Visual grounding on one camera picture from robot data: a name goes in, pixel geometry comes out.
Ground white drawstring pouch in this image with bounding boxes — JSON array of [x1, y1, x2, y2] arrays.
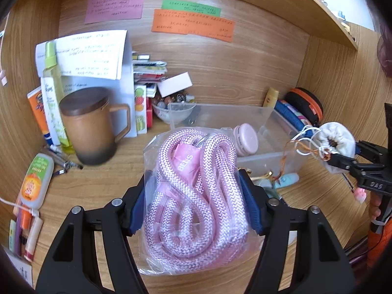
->
[[290, 121, 357, 175]]

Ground teal plastic tube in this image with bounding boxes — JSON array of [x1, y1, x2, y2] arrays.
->
[[253, 172, 299, 189]]

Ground pink rope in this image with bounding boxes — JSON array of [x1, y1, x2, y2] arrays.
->
[[136, 126, 265, 277]]

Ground person's right hand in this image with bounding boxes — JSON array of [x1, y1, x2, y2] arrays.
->
[[369, 192, 381, 220]]

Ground beige lip balm stick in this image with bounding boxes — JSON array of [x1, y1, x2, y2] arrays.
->
[[24, 217, 43, 262]]

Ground orange jacket sleeve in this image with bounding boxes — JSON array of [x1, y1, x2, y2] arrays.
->
[[367, 220, 392, 269]]

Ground blue zipper pouch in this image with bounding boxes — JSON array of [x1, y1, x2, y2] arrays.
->
[[274, 99, 312, 137]]

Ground orange lip balm tube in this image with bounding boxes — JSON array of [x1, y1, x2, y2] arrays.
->
[[19, 210, 32, 239]]

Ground black orange round case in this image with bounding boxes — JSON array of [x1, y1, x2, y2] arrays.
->
[[284, 87, 324, 127]]

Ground clear plastic storage bin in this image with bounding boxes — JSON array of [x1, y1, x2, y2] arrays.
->
[[164, 103, 305, 177]]

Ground yellow cream tube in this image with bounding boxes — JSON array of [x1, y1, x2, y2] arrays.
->
[[262, 88, 279, 109]]

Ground metal nail clipper tools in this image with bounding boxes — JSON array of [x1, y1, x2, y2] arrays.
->
[[40, 146, 84, 177]]

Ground pink round compact case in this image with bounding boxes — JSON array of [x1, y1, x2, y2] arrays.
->
[[233, 123, 258, 157]]

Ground brown ceramic mug with lid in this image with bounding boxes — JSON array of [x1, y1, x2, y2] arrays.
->
[[59, 87, 132, 165]]

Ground orange sunscreen tube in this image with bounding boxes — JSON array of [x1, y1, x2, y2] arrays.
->
[[26, 86, 53, 145]]

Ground green spray bottle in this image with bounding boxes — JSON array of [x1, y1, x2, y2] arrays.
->
[[43, 40, 74, 154]]

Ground bowl of marbles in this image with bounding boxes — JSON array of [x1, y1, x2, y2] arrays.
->
[[152, 90, 196, 124]]

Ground fruit pattern book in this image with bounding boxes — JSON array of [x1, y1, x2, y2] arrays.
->
[[134, 84, 147, 135]]

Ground white small box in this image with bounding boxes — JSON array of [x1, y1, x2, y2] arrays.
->
[[158, 72, 193, 98]]

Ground stack of booklets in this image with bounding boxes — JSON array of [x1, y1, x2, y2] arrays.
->
[[132, 52, 167, 98]]

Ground orange sticky note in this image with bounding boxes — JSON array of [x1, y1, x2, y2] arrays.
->
[[151, 9, 235, 43]]

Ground green sticky note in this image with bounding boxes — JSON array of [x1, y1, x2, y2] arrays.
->
[[161, 0, 221, 17]]

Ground pink sticky note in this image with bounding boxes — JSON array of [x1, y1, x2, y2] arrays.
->
[[84, 0, 144, 24]]

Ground white charging cable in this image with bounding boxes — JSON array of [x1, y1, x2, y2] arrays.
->
[[0, 196, 41, 218]]

